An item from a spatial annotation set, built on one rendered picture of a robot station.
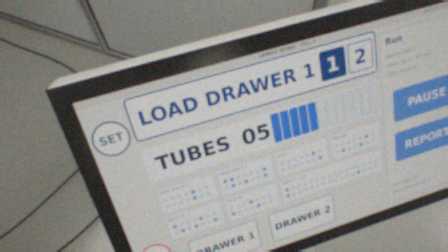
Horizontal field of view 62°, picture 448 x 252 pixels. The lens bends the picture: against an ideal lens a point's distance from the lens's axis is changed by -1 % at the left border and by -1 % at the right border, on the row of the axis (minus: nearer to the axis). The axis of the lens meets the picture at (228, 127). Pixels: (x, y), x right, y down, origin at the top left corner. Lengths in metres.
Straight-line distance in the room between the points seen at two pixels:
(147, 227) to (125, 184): 0.07
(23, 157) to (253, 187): 1.52
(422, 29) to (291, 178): 0.24
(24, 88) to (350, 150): 1.80
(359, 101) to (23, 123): 1.70
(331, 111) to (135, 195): 0.26
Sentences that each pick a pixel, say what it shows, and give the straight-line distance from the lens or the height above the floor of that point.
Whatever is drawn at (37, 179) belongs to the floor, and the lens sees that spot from 1.82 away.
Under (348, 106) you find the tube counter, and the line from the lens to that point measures 0.48.
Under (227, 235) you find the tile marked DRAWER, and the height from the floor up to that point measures 1.01.
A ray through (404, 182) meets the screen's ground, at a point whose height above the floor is 1.00.
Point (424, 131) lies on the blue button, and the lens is 0.57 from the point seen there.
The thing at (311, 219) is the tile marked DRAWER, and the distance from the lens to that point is 0.53.
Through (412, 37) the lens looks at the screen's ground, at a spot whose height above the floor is 1.16.
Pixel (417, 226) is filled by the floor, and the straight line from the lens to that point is 1.71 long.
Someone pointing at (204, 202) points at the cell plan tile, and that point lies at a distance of 0.47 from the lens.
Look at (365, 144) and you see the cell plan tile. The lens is 0.52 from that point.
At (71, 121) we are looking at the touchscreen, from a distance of 0.42.
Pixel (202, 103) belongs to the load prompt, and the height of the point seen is 1.15.
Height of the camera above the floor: 1.51
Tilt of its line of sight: 62 degrees down
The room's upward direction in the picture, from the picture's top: 2 degrees counter-clockwise
